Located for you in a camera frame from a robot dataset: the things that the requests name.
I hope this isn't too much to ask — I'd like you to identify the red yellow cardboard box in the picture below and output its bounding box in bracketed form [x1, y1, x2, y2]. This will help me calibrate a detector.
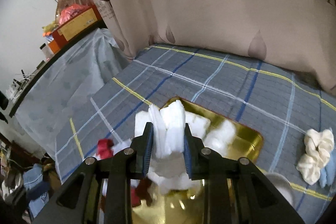
[52, 5, 102, 49]

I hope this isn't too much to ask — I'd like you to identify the orange box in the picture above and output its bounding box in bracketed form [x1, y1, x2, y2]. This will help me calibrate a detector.
[49, 40, 60, 54]

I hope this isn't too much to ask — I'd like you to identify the red white satin cloth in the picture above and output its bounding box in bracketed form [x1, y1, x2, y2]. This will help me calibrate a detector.
[94, 139, 153, 207]

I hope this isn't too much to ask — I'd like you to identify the blue clothes pile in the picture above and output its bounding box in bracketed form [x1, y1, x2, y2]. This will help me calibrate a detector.
[23, 164, 50, 218]

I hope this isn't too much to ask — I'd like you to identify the red plastic bag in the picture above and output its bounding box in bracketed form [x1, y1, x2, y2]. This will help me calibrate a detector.
[59, 3, 89, 26]

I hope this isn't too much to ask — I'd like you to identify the grey plaid bedsheet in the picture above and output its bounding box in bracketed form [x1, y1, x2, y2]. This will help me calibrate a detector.
[55, 45, 335, 223]

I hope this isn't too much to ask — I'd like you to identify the gold red tin box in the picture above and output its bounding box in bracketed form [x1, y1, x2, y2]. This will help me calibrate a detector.
[130, 98, 263, 223]

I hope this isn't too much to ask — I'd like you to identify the yellow plush toy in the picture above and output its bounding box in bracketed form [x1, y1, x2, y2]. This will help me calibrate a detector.
[42, 20, 58, 37]

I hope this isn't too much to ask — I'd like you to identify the beige leaf print curtain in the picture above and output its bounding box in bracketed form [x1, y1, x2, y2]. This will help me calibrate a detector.
[75, 0, 335, 94]

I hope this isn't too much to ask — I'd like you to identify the cream scrunchie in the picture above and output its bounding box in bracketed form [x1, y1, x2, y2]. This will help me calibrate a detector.
[296, 128, 335, 185]

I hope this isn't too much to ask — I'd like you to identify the light blue towel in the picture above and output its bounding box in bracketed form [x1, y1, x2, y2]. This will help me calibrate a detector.
[319, 149, 335, 188]

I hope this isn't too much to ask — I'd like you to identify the steel bowl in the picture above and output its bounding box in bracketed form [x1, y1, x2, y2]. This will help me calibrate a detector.
[264, 172, 295, 207]

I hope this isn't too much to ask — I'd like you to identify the white towel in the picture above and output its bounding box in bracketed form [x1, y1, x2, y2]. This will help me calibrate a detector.
[148, 100, 186, 159]

